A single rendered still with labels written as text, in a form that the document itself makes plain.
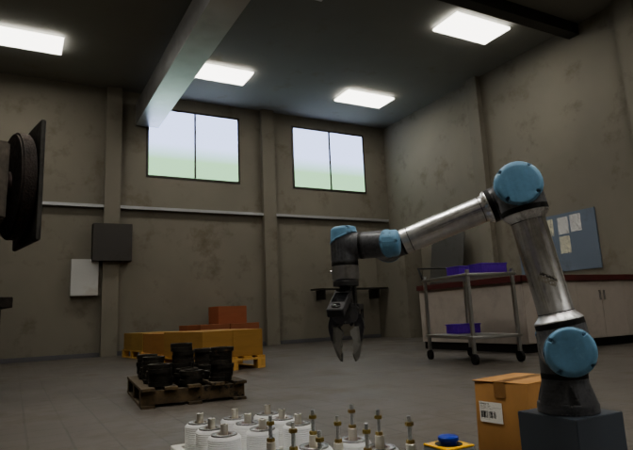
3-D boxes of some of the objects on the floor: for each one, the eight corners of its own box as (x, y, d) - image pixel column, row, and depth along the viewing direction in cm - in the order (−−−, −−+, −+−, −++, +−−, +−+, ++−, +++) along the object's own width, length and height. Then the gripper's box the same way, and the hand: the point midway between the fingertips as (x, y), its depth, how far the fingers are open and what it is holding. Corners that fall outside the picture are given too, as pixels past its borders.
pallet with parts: (217, 384, 504) (216, 339, 512) (248, 399, 401) (247, 342, 409) (126, 392, 476) (127, 344, 483) (135, 410, 373) (136, 348, 380)
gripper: (368, 281, 156) (373, 359, 152) (331, 283, 159) (334, 360, 155) (362, 280, 148) (367, 361, 144) (323, 281, 151) (326, 362, 147)
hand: (348, 356), depth 147 cm, fingers open, 3 cm apart
